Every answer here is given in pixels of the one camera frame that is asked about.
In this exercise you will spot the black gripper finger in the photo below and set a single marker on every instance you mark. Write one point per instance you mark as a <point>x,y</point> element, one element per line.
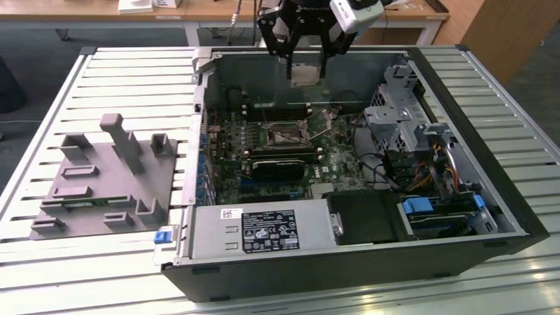
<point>325,65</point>
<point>291,67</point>

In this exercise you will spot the silver CPU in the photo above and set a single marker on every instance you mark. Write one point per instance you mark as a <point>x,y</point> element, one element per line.
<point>306,77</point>

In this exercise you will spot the black RAM slot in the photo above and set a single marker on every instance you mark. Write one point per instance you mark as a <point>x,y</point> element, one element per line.
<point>285,156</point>
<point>275,110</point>
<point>275,116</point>
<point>285,150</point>

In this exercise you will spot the CPU socket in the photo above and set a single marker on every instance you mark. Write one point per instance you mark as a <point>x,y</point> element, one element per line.
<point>287,134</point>

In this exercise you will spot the metal locking lever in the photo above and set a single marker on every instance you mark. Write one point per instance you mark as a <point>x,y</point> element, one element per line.
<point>319,133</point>

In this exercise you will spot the silver drive cage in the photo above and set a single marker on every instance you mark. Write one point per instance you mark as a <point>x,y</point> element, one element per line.
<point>390,128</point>

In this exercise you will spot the green motherboard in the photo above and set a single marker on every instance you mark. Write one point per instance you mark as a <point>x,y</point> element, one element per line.
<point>337,164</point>

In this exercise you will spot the wooden desk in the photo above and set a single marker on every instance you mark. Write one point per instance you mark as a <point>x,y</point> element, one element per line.
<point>175,16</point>

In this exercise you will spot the black graphics card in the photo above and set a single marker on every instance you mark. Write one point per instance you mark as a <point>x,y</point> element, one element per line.
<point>278,169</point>

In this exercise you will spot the white box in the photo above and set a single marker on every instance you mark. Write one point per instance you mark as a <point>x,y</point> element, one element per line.
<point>166,3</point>

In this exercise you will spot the small silver heat sink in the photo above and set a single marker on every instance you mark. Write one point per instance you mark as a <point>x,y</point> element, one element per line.
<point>322,190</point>

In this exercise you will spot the wooden cabinet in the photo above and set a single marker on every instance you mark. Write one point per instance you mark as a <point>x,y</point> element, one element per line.
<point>507,36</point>

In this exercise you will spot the white barcode sticker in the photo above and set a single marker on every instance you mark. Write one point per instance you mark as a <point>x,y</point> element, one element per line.
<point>230,213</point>

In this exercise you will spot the black plastic shroud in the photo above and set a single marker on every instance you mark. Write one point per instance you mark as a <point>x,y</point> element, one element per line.
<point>367,216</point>

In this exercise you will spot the blue disk carrier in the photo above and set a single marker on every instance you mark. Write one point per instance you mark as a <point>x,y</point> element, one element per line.
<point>418,206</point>

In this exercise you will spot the black power supply label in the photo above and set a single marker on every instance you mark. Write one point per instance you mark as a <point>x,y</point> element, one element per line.
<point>271,231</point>

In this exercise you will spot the blue drive tab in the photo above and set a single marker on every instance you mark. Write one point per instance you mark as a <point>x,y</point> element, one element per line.
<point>478,201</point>

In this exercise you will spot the grey parts rack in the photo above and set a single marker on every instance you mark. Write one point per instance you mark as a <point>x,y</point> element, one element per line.
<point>110,183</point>

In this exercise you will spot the silver power supply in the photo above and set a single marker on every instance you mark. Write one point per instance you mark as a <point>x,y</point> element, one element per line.
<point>210,236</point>

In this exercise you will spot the blue case latch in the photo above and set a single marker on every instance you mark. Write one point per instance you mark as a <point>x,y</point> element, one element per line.
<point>163,237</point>

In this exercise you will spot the black open PC case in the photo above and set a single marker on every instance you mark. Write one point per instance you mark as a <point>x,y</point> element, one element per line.
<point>350,272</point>

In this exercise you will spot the green RAM stick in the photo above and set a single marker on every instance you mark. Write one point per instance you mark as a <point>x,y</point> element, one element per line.
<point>83,204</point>

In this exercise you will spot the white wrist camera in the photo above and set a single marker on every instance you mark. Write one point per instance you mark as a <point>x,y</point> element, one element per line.
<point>354,14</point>

